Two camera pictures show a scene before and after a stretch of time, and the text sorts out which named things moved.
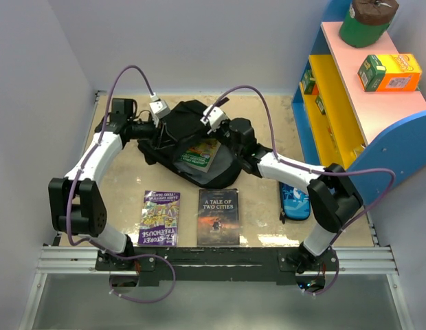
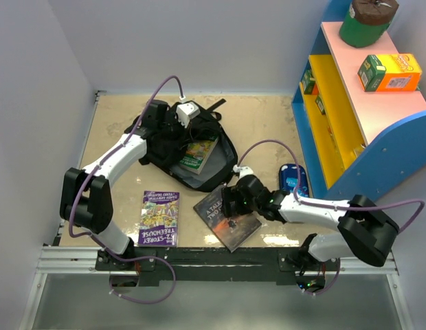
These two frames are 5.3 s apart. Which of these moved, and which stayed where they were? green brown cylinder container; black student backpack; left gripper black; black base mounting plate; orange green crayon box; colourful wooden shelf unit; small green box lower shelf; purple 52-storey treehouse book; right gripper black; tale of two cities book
Moved: black student backpack; right gripper black; tale of two cities book; left gripper black
Stayed: colourful wooden shelf unit; green brown cylinder container; small green box lower shelf; black base mounting plate; purple 52-storey treehouse book; orange green crayon box
